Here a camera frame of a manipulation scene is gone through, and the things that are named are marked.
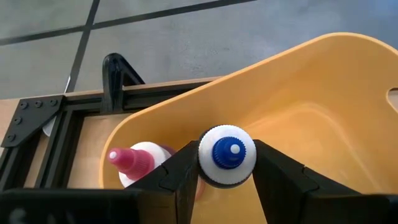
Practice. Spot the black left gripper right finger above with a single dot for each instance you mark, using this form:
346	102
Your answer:
286	193

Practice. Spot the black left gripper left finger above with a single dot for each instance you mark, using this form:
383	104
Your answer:
168	193

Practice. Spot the large pink food coloring bottle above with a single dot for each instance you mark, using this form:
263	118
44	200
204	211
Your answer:
133	160

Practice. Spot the large blue food coloring bottle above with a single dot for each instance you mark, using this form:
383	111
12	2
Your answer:
228	152

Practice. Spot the yellow plastic bin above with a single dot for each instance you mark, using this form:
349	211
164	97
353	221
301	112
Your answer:
311	93

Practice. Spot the black arched bracket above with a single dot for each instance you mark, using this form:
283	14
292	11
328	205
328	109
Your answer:
113	77

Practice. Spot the black aluminium table frame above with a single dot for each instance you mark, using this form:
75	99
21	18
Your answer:
31	115

